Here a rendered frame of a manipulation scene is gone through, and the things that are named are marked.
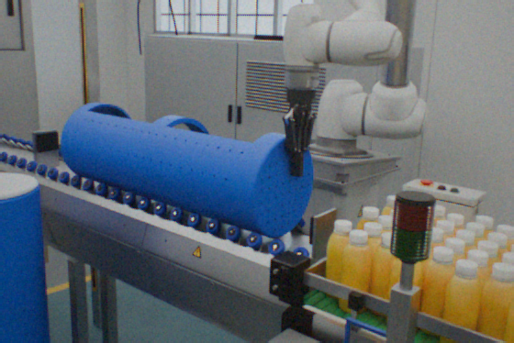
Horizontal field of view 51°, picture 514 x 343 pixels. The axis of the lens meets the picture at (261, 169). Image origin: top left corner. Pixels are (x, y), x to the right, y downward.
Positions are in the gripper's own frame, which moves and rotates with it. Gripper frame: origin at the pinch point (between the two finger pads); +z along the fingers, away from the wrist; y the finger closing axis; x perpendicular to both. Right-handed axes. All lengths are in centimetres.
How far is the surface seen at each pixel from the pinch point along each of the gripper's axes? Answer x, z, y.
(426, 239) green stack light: -52, -3, -39
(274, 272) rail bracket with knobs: -13.6, 18.5, -26.8
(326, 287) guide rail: -24.8, 19.8, -22.8
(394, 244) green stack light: -47, -2, -41
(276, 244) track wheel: -3.2, 18.8, -12.3
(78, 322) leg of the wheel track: 92, 79, -11
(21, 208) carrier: 64, 17, -44
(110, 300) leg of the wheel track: 92, 75, 4
